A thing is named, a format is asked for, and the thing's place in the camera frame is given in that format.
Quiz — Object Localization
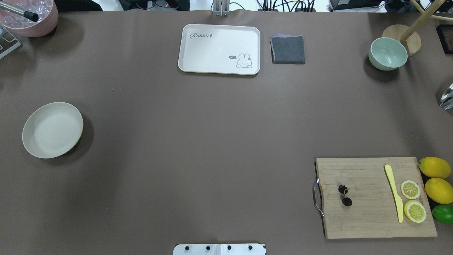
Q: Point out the cream round plate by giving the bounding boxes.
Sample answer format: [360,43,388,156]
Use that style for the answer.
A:
[22,102,84,159]

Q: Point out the cream rabbit tray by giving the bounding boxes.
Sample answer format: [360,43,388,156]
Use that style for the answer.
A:
[178,24,261,75]

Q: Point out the dark red cherry pair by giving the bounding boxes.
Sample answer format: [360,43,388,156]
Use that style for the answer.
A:
[338,185,352,207]

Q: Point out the black framed wooden tray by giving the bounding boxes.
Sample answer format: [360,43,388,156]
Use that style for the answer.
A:
[436,24,453,54]

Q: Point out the grey folded cloth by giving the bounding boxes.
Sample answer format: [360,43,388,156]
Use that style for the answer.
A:
[270,34,306,64]

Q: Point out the bamboo cutting board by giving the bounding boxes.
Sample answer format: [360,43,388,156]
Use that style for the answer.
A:
[313,158,437,239]

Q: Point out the mint green bowl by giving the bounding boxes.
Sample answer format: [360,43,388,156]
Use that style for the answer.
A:
[368,37,409,71]

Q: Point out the yellow plastic knife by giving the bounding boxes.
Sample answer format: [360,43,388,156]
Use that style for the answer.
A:
[384,164,403,223]

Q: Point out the upper lemon slice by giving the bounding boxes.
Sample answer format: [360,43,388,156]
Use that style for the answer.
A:
[400,180,421,200]

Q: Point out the lemon slice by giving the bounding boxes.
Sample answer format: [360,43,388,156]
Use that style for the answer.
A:
[400,180,421,200]
[403,200,427,223]

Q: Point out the lower lemon slice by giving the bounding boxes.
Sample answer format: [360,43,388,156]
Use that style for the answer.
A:
[403,200,427,223]

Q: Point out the far whole lemon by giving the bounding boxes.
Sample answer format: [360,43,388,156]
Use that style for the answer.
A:
[418,157,452,179]

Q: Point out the whole lemon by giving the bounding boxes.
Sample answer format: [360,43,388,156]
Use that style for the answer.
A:
[418,157,452,179]
[424,178,453,204]

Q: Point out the pink bowl with ice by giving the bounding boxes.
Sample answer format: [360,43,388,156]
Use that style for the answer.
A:
[0,0,58,38]

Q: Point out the steel ice scoop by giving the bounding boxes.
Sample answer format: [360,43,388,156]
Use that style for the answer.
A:
[438,83,453,111]

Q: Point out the near whole lemon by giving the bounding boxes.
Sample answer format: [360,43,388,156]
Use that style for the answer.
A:
[424,178,453,204]

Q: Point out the green lime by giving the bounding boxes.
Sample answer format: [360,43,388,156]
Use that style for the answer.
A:
[431,204,453,224]

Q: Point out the wooden cup rack stand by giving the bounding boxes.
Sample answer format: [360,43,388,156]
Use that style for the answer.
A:
[382,0,452,56]

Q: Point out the aluminium frame post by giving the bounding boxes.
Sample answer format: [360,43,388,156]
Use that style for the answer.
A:
[212,0,231,17]

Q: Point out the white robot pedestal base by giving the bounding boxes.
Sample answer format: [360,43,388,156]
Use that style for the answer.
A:
[173,243,266,255]

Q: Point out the black handled muddler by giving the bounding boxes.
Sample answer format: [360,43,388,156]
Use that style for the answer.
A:
[0,1,39,22]

